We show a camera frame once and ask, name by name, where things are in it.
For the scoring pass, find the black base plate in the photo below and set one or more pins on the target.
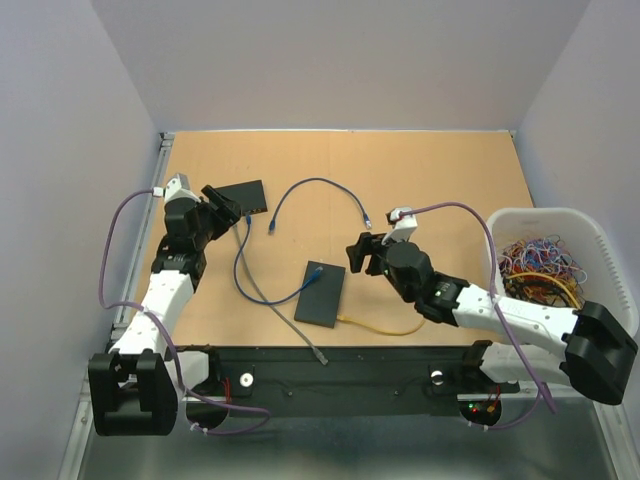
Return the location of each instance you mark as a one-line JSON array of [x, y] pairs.
[[355, 381]]

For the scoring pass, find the aluminium frame rail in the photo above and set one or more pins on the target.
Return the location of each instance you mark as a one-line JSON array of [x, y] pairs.
[[114, 377]]

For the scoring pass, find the black network switch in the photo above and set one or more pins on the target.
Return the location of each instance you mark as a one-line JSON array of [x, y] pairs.
[[249, 195], [319, 301]]

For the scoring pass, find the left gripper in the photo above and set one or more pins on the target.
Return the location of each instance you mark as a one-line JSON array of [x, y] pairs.
[[225, 216]]

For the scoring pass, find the white plastic basket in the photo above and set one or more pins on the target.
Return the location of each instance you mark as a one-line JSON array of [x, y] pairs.
[[568, 245]]

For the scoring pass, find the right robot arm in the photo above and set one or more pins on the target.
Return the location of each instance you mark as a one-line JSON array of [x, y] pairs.
[[585, 348]]

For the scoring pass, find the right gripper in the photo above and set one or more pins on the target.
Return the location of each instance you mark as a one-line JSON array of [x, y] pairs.
[[368, 242]]

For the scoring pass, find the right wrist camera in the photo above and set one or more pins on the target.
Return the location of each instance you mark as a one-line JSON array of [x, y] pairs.
[[403, 224]]

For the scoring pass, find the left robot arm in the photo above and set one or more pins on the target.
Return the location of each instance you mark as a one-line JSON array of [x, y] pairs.
[[176, 272]]

